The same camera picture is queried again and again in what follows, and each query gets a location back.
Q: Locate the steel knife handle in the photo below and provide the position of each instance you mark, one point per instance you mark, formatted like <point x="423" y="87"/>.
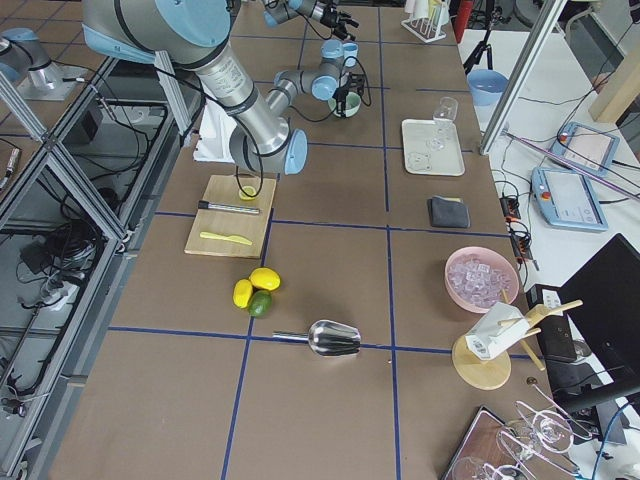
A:
<point x="206" y="205"/>

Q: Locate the pink bowl with ice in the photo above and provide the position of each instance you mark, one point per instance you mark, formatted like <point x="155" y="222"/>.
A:
<point x="476" y="278"/>

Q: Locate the white wire cup rack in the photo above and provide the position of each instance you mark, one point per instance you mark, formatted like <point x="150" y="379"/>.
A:
<point x="426" y="19"/>

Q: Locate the aluminium frame post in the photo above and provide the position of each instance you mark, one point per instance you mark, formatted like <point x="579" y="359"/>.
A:
<point x="527" y="58"/>

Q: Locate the green bowl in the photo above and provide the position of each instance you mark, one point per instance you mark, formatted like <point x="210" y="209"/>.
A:
<point x="352" y="104"/>

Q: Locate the blue teach pendant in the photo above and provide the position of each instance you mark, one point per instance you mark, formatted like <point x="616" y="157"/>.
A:
<point x="567" y="200"/>
<point x="583" y="145"/>

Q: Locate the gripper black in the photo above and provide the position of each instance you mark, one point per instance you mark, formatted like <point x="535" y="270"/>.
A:
<point x="343" y="96"/>
<point x="327" y="17"/>

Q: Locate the grey folded cloth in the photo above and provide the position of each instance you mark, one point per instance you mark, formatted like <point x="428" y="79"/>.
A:
<point x="447" y="213"/>

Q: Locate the black monitor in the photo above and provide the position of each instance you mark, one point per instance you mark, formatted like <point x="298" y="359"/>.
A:
<point x="608" y="319"/>

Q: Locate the cream bear tray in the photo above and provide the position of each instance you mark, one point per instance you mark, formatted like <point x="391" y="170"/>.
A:
<point x="427" y="152"/>

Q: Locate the yellow plastic knife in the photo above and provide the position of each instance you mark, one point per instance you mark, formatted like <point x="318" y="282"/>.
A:
<point x="238" y="239"/>

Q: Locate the black power strip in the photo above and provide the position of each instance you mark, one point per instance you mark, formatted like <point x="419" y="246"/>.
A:
<point x="519" y="233"/>

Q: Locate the red cylinder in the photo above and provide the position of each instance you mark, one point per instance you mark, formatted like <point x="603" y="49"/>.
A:
<point x="462" y="17"/>

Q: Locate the metal scoop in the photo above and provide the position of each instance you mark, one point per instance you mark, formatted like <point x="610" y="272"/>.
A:
<point x="327" y="338"/>

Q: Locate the clear wine glass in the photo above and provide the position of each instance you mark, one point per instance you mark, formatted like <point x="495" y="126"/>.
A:
<point x="443" y="117"/>

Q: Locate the blue teach pendant near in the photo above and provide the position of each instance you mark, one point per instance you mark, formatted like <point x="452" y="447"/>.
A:
<point x="567" y="200"/>

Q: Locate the lemon half slice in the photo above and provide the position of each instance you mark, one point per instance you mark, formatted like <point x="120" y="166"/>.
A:
<point x="247" y="193"/>

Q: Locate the dark blue bowl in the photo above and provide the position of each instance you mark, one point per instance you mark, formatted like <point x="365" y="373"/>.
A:
<point x="486" y="86"/>

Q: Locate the light blue plastic cup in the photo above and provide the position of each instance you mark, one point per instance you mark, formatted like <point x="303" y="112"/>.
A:
<point x="350" y="54"/>

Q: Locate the blue teach pendant far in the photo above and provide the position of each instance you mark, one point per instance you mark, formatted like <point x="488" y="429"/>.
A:
<point x="583" y="145"/>

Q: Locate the wooden cutting board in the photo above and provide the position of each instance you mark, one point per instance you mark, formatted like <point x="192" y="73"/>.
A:
<point x="248" y="219"/>

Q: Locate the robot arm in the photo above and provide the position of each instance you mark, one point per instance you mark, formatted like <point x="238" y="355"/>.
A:
<point x="279" y="12"/>
<point x="196" y="37"/>

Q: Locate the wooden stand base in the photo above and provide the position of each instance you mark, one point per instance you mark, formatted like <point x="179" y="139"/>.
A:
<point x="492" y="374"/>

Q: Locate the whole yellow lemon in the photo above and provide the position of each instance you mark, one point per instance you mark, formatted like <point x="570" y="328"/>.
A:
<point x="265" y="278"/>

